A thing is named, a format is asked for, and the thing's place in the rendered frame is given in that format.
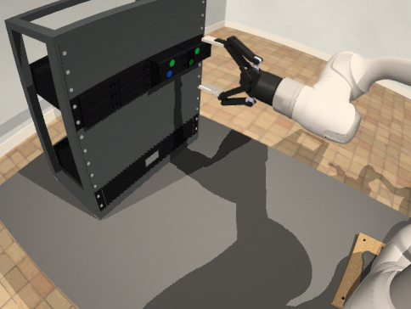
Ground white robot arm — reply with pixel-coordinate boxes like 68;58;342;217
273;51;411;309

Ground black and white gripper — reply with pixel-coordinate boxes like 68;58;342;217
199;36;284;107

